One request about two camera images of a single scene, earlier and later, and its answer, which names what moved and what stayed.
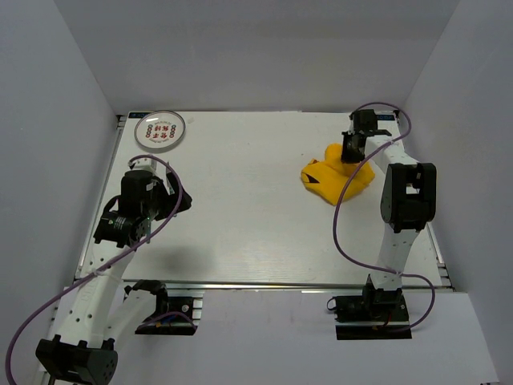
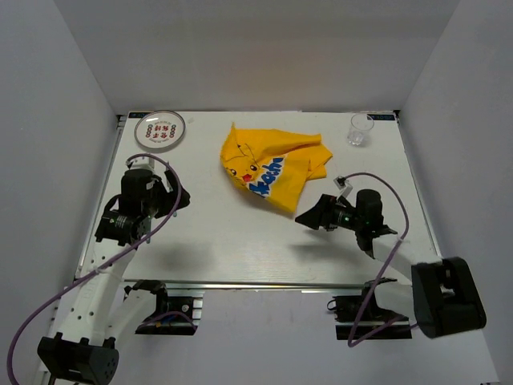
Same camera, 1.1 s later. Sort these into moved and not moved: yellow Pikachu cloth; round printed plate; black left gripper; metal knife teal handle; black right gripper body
Moved: yellow Pikachu cloth; black right gripper body
Not moved: metal knife teal handle; black left gripper; round printed plate
